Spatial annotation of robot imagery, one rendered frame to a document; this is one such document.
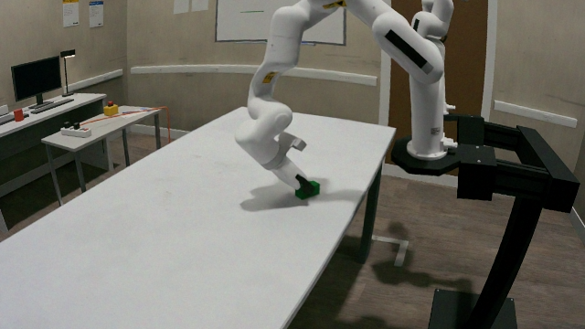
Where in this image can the green rectangular block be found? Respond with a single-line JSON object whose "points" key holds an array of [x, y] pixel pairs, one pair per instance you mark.
{"points": [[299, 193]]}

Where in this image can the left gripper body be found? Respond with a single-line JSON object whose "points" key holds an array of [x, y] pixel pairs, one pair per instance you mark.
{"points": [[286, 171]]}

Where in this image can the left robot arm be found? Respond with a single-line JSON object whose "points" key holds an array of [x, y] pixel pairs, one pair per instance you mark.
{"points": [[418, 56]]}

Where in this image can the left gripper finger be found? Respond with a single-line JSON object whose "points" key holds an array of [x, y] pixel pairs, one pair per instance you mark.
{"points": [[309, 188]]}

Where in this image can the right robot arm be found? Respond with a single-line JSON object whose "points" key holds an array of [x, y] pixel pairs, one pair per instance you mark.
{"points": [[435, 21]]}

